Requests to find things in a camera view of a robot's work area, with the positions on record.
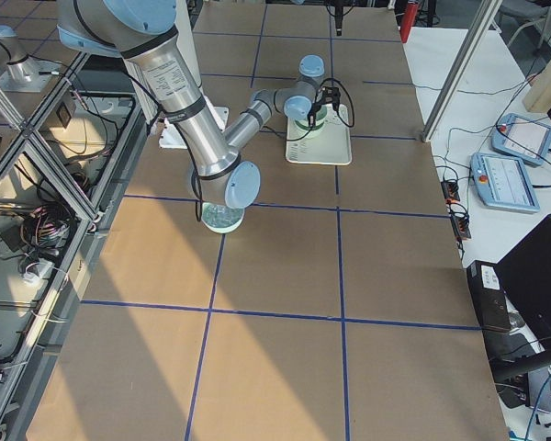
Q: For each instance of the aluminium frame post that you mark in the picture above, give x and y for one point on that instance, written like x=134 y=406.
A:
x=475 y=34

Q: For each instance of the green bowl on tray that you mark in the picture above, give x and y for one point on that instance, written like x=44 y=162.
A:
x=309 y=129

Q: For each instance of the green bowl with ice cubes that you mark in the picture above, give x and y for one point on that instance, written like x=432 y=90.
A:
x=221 y=219

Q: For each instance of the blue teach pendant far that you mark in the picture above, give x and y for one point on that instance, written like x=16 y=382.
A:
x=521 y=137

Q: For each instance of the black computer monitor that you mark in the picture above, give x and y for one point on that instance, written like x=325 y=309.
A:
x=525 y=275

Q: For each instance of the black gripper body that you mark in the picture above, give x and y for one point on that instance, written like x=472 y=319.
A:
x=313 y=111

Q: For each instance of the black computer box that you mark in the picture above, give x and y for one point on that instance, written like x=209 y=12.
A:
x=488 y=297

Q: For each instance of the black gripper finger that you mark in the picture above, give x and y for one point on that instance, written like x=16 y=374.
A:
x=311 y=117

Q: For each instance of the blue teach pendant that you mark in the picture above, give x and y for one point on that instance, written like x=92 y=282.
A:
x=502 y=182
x=521 y=137

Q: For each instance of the blue teach pendant near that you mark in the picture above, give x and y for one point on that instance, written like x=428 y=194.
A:
x=502 y=182

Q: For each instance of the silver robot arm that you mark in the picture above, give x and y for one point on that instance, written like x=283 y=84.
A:
x=300 y=102
x=144 y=33

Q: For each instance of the cream bear serving tray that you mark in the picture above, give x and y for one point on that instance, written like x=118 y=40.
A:
x=331 y=147

